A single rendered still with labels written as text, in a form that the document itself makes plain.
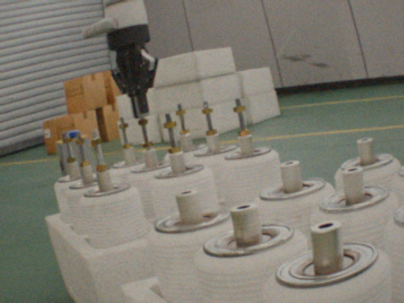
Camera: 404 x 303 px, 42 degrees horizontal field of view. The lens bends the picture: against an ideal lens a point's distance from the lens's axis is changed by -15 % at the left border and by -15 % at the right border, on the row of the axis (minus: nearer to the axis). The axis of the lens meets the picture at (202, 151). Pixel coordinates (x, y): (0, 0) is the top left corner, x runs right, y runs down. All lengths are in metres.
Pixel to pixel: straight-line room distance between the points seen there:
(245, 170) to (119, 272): 0.26
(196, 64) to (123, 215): 2.91
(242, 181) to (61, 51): 6.46
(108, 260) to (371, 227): 0.43
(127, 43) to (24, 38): 6.01
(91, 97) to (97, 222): 4.10
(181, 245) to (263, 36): 6.41
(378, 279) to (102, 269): 0.52
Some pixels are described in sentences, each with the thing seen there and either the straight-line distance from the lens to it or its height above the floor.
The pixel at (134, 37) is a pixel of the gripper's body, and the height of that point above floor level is 0.47.
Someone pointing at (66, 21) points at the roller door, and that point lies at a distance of 7.45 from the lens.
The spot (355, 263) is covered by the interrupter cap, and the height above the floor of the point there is 0.25.
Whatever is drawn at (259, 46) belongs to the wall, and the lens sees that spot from 6.96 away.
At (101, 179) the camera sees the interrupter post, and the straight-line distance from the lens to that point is 0.87.
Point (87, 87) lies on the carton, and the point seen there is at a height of 0.49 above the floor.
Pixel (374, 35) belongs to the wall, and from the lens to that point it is 6.21.
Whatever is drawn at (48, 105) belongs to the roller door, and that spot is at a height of 0.45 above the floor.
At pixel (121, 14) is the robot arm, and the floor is 0.52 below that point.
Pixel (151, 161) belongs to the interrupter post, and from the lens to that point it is 1.01.
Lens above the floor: 0.39
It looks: 7 degrees down
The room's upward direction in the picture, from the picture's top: 11 degrees counter-clockwise
